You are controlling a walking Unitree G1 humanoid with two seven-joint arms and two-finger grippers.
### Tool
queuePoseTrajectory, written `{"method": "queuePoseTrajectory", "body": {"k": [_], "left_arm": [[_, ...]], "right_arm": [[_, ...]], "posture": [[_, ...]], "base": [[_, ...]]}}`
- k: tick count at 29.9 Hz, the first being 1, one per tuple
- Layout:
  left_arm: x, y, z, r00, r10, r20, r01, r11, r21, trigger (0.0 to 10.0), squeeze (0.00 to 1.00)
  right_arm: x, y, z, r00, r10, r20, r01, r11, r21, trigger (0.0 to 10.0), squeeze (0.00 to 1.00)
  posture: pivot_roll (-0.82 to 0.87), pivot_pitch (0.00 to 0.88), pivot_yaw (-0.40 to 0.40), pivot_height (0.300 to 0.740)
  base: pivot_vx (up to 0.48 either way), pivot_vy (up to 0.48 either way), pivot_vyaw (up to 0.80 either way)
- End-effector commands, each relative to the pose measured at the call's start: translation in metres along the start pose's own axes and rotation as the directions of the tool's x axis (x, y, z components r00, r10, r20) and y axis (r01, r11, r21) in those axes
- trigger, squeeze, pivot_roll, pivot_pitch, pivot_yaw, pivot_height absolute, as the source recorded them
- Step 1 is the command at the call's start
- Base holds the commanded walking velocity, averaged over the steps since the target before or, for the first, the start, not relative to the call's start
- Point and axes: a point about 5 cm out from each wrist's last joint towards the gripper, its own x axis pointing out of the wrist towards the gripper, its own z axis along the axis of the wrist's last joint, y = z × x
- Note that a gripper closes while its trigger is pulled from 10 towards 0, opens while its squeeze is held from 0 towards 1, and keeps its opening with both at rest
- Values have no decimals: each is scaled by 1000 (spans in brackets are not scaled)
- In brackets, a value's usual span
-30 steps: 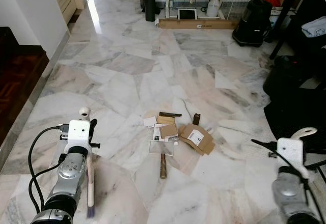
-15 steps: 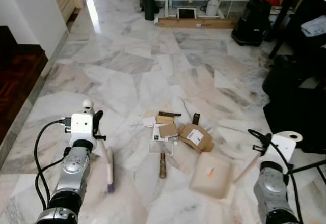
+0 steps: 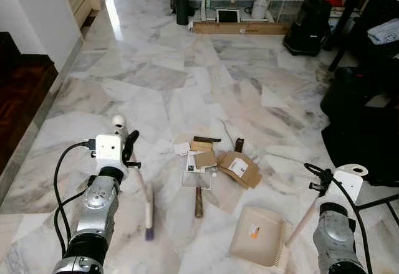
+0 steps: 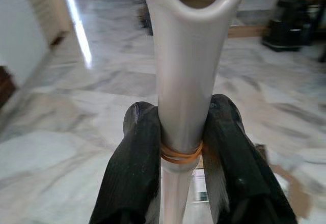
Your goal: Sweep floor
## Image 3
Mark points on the black round post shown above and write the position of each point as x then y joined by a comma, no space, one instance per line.
182,0

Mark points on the white framed tablet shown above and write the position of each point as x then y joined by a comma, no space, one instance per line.
228,16

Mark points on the white plastic jug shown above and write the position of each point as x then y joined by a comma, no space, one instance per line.
260,7

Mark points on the small black bag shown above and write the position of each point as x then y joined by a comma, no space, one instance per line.
308,28

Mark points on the black tripod legs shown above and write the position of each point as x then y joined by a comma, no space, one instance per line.
374,202

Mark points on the long wooden plank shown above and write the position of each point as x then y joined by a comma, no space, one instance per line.
240,28

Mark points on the white paper scrap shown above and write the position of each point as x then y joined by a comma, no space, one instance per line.
181,147

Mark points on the grey folded cloth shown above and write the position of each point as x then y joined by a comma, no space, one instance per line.
383,32

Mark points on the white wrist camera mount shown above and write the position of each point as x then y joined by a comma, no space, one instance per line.
349,185
107,148

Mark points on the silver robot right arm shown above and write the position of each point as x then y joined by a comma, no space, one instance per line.
336,236

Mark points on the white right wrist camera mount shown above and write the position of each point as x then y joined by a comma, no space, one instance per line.
349,185

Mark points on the beige broom with white knob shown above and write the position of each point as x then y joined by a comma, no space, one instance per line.
149,208

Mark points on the dark wooden stairs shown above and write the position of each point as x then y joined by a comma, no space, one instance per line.
22,93

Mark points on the small dark brown block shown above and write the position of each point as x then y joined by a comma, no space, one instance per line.
239,145

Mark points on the small flat cardboard piece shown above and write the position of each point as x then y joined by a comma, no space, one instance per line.
204,159

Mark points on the black table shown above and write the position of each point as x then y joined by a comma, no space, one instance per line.
374,0

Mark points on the brown tube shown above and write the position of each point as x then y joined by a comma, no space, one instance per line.
199,205

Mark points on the thin black strip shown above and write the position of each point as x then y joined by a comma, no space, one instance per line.
209,139

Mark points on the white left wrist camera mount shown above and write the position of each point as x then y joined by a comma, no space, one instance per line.
107,148

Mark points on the large black bag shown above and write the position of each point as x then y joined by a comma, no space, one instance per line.
361,124

